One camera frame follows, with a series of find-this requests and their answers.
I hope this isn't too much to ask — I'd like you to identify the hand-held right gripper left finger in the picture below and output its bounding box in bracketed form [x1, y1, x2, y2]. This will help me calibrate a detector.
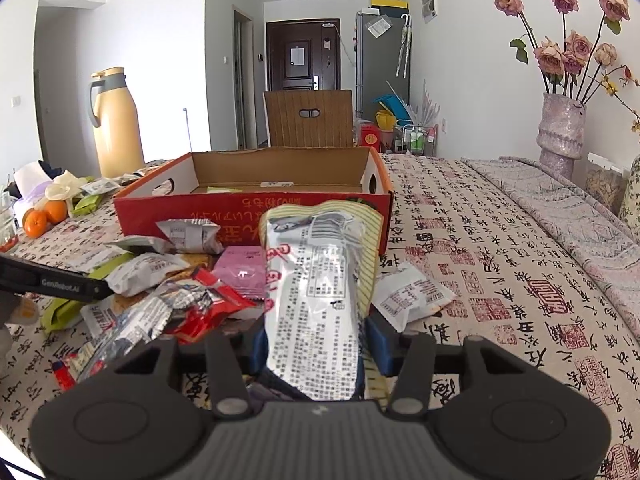
[114, 327, 271, 421]

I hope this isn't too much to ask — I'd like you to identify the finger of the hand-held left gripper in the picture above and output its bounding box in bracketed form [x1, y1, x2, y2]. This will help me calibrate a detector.
[0, 254, 114, 304]

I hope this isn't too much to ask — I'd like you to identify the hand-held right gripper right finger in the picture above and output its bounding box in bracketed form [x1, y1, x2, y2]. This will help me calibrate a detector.
[365, 310, 527, 418]

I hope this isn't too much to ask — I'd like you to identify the white labelled snack packet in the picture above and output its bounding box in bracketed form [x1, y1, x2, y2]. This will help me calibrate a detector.
[372, 260, 456, 333]

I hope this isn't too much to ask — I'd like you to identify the silver yellow-striped snack packet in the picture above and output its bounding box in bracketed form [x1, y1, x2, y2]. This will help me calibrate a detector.
[260, 200, 383, 402]

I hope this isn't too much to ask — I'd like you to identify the white crisp-print snack packet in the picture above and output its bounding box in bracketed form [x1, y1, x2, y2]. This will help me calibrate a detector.
[107, 252, 191, 296]

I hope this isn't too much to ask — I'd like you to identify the red cardboard box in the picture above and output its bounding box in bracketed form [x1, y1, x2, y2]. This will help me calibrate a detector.
[113, 147, 393, 258]

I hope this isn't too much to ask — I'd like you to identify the person's left hand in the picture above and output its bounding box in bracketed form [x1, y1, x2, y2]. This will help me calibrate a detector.
[0, 292, 42, 376]

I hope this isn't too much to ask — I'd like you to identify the long green snack packet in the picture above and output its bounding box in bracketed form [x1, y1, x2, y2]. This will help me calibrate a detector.
[42, 252, 136, 331]

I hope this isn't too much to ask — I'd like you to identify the red snack packet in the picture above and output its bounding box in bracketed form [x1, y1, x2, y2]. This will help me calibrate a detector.
[165, 267, 256, 346]

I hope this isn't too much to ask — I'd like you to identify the clear drinking glass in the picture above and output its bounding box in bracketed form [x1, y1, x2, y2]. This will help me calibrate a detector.
[0, 195, 23, 251]

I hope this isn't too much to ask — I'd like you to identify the matte pink snack packet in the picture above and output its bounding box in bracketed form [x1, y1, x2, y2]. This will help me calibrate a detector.
[210, 246, 266, 301]

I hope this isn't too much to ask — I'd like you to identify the grey flat snack packet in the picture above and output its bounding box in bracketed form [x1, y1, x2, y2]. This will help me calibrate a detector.
[105, 235, 176, 256]

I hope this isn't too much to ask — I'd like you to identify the crumpled silver snack packet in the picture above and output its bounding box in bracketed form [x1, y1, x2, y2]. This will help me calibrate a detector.
[65, 280, 211, 386]

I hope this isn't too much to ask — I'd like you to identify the cream crumpled plastic bag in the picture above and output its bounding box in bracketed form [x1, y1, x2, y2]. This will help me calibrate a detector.
[45, 170, 93, 201]

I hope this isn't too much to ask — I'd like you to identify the small white snack packet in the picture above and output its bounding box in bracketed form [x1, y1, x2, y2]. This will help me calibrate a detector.
[80, 177, 123, 196]

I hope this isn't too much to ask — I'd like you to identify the white tissue paper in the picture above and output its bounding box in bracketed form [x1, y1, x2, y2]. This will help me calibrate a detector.
[12, 161, 56, 196]

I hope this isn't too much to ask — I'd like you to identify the silver printed snack packet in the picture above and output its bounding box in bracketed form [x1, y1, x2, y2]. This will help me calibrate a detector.
[156, 218, 224, 256]

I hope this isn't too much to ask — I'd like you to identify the yellow thermos jug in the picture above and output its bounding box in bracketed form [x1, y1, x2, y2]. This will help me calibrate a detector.
[89, 66, 146, 179]

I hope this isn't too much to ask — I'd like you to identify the small red gift box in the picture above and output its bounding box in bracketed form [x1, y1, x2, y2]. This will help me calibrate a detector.
[361, 124, 383, 153]

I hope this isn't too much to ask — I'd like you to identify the brown cardboard panel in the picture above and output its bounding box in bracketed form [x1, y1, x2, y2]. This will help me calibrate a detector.
[263, 89, 354, 149]

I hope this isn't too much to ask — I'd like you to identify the grey patterned cloth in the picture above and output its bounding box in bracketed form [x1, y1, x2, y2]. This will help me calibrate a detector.
[460, 156, 640, 321]

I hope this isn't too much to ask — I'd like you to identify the blue plastic bin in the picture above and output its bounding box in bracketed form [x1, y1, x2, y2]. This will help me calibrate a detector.
[377, 94, 411, 118]

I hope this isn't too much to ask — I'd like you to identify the white dried grass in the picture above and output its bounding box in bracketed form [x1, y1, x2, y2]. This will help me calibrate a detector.
[412, 80, 443, 128]

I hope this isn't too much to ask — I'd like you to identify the pink glitter vase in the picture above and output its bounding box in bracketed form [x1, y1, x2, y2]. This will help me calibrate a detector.
[537, 92, 586, 181]

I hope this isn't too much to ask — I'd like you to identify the clear storage jar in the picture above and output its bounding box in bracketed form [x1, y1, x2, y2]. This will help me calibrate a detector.
[585, 152, 631, 211]

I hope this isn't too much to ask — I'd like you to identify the grey refrigerator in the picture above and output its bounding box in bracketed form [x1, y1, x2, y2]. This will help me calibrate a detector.
[356, 10, 412, 116]

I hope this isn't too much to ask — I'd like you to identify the dark brown door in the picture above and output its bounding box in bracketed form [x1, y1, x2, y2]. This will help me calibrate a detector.
[266, 19, 342, 93]

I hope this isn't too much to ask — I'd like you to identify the folded white umbrella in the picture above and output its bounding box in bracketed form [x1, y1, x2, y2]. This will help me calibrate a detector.
[395, 14, 413, 78]

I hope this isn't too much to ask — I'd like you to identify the dried pink rose bouquet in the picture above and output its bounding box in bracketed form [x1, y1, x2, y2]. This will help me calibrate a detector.
[490, 0, 640, 133]

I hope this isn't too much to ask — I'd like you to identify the wire rack with bottles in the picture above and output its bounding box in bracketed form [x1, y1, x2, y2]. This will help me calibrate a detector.
[395, 122, 436, 156]

